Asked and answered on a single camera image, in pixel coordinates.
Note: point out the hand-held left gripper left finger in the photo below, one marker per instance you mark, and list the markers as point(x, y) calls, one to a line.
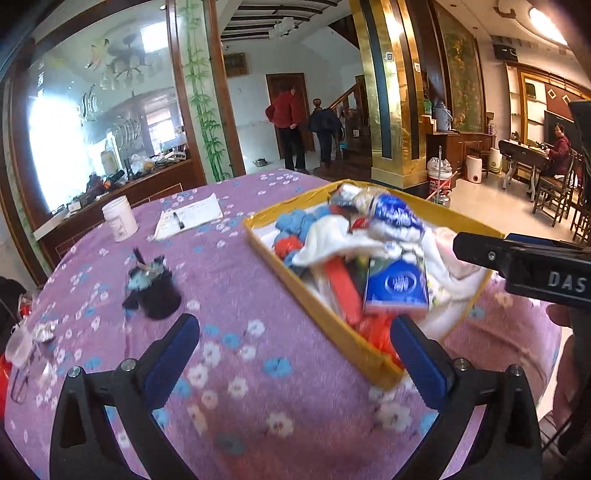
point(171, 360)

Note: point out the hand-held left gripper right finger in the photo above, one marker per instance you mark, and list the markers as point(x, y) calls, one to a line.
point(420, 364)

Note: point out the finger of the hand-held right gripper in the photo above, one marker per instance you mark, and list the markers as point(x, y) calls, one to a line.
point(531, 239)
point(480, 254)

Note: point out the yellow rimmed white box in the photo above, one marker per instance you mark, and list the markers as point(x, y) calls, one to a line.
point(323, 307)

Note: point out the white cloth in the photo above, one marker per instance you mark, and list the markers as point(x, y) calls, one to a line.
point(337, 240)

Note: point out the person's right hand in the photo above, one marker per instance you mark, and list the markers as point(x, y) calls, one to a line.
point(558, 314)

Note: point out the pink tissue pack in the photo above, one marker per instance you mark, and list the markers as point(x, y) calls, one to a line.
point(450, 249)

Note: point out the wooden chair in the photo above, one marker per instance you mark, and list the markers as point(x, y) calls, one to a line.
point(581, 207)
point(554, 194)

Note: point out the red plastic bag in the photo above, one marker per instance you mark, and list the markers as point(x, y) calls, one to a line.
point(376, 334)
point(4, 378)
point(288, 245)

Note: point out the lemon print tissue pack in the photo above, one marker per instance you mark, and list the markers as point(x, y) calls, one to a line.
point(438, 297)

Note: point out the black cup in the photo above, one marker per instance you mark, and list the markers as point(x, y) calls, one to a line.
point(159, 295)

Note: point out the blue snack packet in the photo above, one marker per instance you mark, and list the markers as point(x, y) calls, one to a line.
point(397, 286)

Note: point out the red bucket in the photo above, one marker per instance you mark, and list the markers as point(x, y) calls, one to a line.
point(438, 182)

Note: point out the white floor appliance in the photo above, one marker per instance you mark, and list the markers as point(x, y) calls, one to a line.
point(473, 168)
point(495, 161)

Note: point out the dark wooden desk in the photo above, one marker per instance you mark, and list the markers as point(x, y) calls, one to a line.
point(521, 150)

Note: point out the dark blue packet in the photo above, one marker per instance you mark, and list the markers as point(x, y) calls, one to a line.
point(397, 214)

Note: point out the wooden sideboard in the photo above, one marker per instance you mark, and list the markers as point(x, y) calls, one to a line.
point(455, 147)

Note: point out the purple floral tablecloth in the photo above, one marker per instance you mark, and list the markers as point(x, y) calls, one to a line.
point(258, 286)

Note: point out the crumpled foil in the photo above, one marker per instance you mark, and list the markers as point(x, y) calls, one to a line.
point(45, 330)

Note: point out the clear plastic lid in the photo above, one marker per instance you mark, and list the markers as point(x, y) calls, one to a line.
point(37, 369)

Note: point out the black pen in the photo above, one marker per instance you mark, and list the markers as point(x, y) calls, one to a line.
point(178, 220)

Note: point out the shiny crumpled packet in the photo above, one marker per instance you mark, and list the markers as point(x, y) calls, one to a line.
point(353, 194)

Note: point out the paper notepad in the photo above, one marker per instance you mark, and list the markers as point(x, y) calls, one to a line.
point(194, 214)

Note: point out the white plastic jar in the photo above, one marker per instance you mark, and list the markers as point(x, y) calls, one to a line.
point(120, 221)

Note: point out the clear plastic container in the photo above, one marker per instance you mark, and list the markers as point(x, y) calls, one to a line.
point(19, 346)

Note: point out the wooden staircase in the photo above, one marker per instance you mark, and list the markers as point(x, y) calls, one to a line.
point(355, 138)

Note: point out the black backpack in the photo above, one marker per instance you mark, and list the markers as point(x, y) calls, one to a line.
point(9, 300)

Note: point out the large landscape painting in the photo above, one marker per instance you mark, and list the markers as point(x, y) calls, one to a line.
point(461, 78)

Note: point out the wooden mirror cabinet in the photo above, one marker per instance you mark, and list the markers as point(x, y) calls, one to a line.
point(152, 177)

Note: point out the gold pillar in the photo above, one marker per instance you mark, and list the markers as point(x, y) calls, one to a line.
point(392, 92)

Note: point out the blue shoe cover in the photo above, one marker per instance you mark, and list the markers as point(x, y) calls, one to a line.
point(295, 224)

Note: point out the round ceiling light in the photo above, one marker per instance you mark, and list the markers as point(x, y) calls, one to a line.
point(547, 25)

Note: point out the metal kettle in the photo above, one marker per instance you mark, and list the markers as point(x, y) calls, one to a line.
point(261, 162)

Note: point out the wooden door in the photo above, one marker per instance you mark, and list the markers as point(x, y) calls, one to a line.
point(302, 85)

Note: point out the ceiling lamp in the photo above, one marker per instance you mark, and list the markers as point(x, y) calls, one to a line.
point(281, 27)

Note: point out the small framed picture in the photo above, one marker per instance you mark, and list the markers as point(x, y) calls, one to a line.
point(235, 64)

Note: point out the wooden wall cabinet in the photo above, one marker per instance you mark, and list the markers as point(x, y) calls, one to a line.
point(535, 92)

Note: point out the wall speaker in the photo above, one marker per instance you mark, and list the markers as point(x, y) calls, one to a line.
point(505, 50)

